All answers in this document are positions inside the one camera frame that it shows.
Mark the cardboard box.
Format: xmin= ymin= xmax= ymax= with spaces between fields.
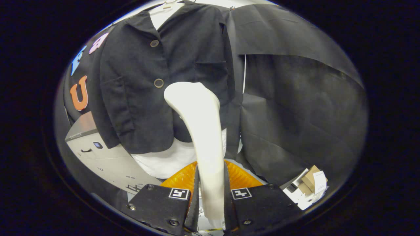
xmin=282 ymin=165 xmax=328 ymax=210

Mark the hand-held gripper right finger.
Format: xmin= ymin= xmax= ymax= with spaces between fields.
xmin=224 ymin=160 xmax=304 ymax=235

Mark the grey cabinet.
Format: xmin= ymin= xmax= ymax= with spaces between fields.
xmin=65 ymin=111 xmax=163 ymax=195

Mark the black backdrop cloth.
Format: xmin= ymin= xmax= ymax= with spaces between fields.
xmin=54 ymin=4 xmax=368 ymax=197

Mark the black jacket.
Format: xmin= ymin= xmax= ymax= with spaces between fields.
xmin=99 ymin=1 xmax=235 ymax=154

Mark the white shirt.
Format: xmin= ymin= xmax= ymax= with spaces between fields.
xmin=131 ymin=3 xmax=243 ymax=179

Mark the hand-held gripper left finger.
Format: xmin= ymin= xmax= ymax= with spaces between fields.
xmin=120 ymin=160 xmax=200 ymax=236

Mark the white garment steamer head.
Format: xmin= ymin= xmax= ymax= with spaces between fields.
xmin=163 ymin=82 xmax=227 ymax=228

